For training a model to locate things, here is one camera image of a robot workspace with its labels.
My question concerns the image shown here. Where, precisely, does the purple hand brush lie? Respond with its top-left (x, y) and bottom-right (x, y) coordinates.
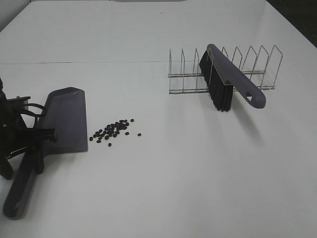
top-left (199, 44), bottom-right (266, 112)

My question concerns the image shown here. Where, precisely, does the purple plastic dustpan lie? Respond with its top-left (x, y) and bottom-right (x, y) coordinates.
top-left (2, 87), bottom-right (88, 220)

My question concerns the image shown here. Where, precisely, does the metal wire rack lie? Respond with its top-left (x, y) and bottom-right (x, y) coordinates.
top-left (167, 45), bottom-right (283, 94)

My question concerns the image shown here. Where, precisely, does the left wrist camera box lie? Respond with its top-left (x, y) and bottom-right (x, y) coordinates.
top-left (7, 96), bottom-right (31, 110)

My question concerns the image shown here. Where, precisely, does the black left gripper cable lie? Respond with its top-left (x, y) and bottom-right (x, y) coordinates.
top-left (18, 103), bottom-right (48, 129)

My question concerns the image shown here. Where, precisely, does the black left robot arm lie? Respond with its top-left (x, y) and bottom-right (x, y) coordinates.
top-left (0, 83), bottom-right (57, 180)

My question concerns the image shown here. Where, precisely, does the pile of coffee beans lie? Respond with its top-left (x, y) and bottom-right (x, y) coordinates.
top-left (88, 118), bottom-right (135, 147)

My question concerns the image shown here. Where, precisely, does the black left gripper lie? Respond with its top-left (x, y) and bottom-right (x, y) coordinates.
top-left (0, 127), bottom-right (57, 180)

